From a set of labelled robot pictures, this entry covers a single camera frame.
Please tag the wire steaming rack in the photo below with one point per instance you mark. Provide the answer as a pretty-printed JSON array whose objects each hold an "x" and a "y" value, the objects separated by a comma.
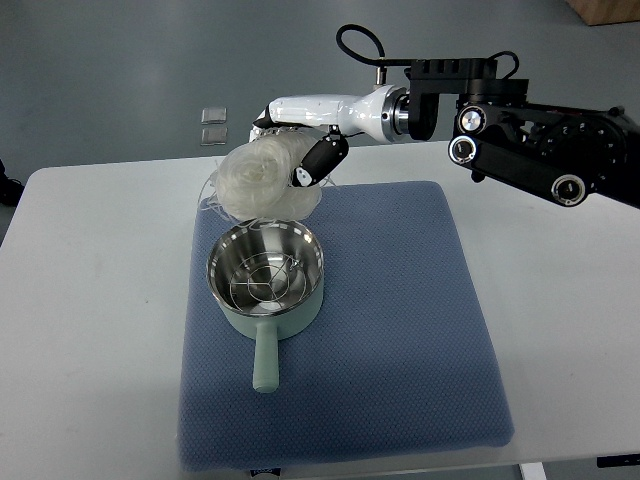
[{"x": 271, "y": 280}]

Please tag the metal floor plate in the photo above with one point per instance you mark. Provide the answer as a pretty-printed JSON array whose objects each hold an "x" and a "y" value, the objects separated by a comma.
[
  {"x": 214, "y": 115},
  {"x": 214, "y": 135}
]

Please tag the blue fabric mat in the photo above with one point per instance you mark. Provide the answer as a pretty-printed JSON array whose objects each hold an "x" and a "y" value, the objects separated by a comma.
[{"x": 398, "y": 361}]

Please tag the upper metal floor plate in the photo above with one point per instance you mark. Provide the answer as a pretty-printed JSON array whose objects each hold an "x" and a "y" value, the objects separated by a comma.
[{"x": 214, "y": 115}]

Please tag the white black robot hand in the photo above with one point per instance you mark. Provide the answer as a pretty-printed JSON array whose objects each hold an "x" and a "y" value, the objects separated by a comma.
[{"x": 382, "y": 115}]

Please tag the mint green steel pot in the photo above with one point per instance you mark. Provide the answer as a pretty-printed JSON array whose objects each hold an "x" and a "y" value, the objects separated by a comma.
[{"x": 266, "y": 326}]

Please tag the lower metal floor plate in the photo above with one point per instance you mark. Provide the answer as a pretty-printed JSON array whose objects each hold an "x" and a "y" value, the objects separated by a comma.
[{"x": 214, "y": 135}]

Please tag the cardboard box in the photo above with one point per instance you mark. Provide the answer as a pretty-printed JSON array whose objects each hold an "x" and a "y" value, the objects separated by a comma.
[{"x": 606, "y": 12}]

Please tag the white vermicelli nest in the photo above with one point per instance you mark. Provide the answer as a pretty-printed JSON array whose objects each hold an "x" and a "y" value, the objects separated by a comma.
[{"x": 255, "y": 181}]

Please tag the black table control panel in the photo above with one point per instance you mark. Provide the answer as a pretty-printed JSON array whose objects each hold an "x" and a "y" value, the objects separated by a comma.
[{"x": 616, "y": 461}]

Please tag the black object at left edge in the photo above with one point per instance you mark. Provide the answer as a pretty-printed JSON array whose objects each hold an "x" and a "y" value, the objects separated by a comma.
[{"x": 11, "y": 190}]

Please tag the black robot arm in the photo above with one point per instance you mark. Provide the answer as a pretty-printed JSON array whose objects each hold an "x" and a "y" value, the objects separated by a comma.
[{"x": 560, "y": 154}]

